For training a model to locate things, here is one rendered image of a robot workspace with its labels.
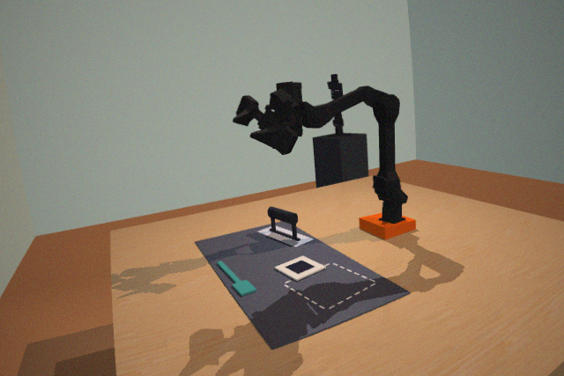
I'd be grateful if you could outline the cream square tile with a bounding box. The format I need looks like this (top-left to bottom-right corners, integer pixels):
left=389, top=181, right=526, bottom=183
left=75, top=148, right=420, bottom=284
left=274, top=255, right=326, bottom=281

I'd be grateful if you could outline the teal flat spatula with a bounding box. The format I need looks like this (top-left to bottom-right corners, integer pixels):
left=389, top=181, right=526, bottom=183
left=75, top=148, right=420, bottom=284
left=217, top=261, right=257, bottom=296

